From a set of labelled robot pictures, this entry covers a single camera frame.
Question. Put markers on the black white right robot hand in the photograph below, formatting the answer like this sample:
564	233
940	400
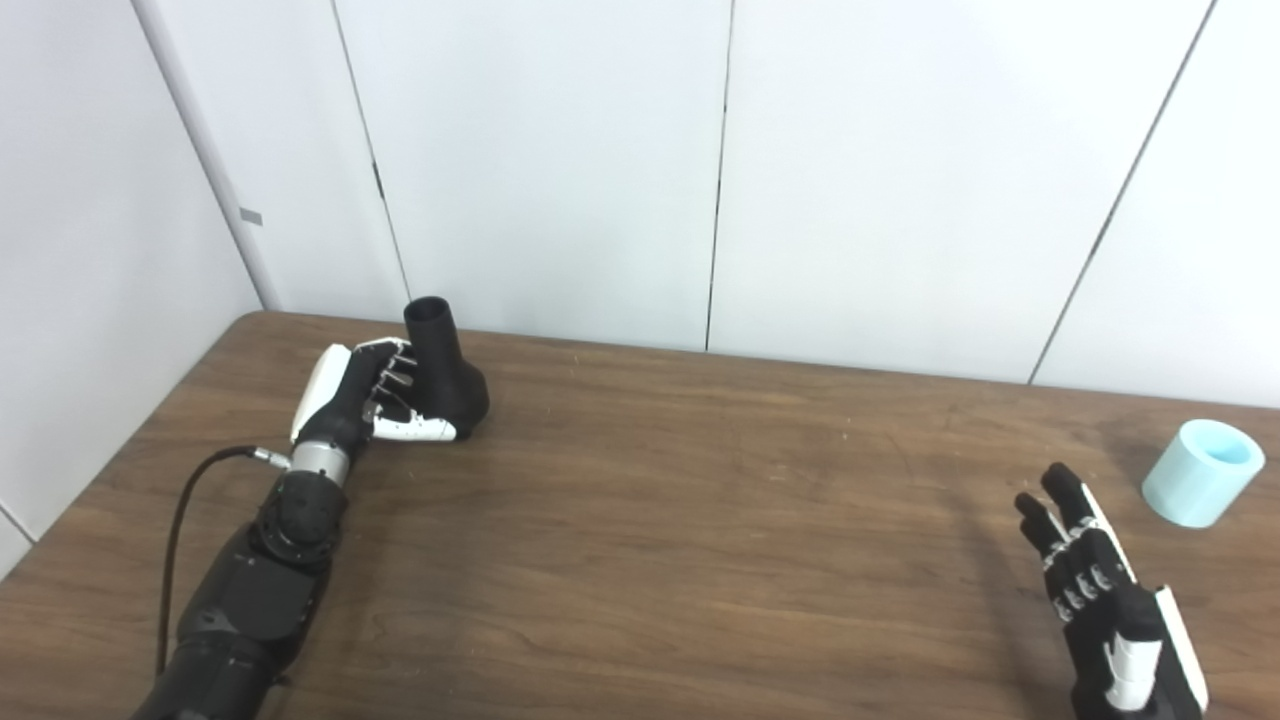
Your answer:
1100	620

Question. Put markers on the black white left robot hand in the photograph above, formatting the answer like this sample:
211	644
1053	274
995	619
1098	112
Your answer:
345	405

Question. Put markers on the black flared nozzle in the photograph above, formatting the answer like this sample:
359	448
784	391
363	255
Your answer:
455	385

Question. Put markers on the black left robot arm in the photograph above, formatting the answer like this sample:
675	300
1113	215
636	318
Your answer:
250	600

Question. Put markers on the white wall corner post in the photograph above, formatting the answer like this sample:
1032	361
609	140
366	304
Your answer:
205	160

